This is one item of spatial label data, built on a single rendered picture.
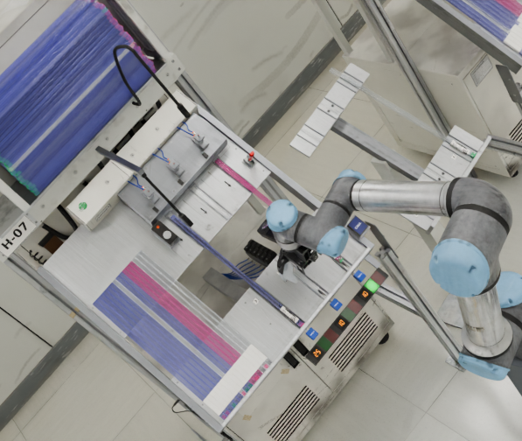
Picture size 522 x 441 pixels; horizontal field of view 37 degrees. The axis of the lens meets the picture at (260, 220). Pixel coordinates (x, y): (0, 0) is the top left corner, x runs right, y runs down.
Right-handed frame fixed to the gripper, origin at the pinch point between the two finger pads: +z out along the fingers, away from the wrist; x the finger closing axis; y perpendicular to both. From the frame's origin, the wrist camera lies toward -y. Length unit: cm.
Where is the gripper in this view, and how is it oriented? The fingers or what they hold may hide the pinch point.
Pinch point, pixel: (297, 262)
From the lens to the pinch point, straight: 213.7
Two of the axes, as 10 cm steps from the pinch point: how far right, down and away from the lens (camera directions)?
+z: 2.1, 4.1, 8.9
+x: 6.5, -7.4, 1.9
